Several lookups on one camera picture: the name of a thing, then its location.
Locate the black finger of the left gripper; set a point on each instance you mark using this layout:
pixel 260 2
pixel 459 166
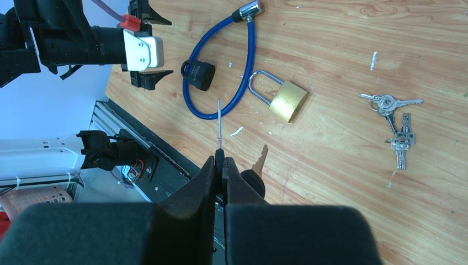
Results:
pixel 142 10
pixel 148 80

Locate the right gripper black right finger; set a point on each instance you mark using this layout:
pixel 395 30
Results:
pixel 257 232

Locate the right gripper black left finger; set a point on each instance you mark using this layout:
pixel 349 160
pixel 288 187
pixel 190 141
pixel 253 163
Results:
pixel 182 228

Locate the small black padlock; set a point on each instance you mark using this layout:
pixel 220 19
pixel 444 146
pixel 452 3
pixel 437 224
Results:
pixel 197 73

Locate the black head key pair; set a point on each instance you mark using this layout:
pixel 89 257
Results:
pixel 252 176

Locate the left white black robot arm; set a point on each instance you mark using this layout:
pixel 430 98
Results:
pixel 57 33

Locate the silver key bunch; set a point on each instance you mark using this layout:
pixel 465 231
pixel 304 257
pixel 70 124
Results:
pixel 386 105

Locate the brass padlock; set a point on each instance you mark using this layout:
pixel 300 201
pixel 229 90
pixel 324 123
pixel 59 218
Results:
pixel 288 99

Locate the pink perforated basket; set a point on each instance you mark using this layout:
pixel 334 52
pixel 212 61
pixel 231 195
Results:
pixel 16 201

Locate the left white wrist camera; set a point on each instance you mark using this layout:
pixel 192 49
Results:
pixel 142 49

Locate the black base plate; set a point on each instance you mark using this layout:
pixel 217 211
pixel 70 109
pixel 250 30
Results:
pixel 123 151

